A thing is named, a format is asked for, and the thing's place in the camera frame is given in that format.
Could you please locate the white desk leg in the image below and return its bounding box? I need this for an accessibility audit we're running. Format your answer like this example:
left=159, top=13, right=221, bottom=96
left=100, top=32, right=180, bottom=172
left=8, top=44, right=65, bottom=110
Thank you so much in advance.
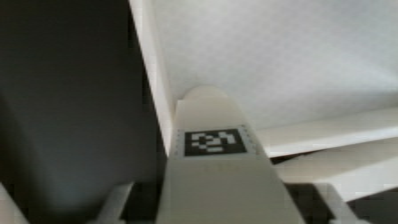
left=155, top=86, right=306, bottom=224

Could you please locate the white U-shaped boundary fence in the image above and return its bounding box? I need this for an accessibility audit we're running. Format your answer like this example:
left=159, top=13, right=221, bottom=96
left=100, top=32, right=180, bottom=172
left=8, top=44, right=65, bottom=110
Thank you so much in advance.
left=276, top=137, right=398, bottom=201

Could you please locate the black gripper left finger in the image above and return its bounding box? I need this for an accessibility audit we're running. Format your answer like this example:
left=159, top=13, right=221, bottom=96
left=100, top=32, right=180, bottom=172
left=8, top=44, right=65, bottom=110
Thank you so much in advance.
left=88, top=181, right=164, bottom=224

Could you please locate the white desk top tray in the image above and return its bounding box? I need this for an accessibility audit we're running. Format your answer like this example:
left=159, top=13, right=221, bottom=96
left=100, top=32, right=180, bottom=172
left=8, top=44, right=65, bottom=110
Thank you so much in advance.
left=129, top=0, right=398, bottom=157

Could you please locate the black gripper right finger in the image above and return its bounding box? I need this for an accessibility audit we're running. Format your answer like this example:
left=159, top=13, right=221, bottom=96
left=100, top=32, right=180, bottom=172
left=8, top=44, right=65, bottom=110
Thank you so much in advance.
left=283, top=181, right=372, bottom=224

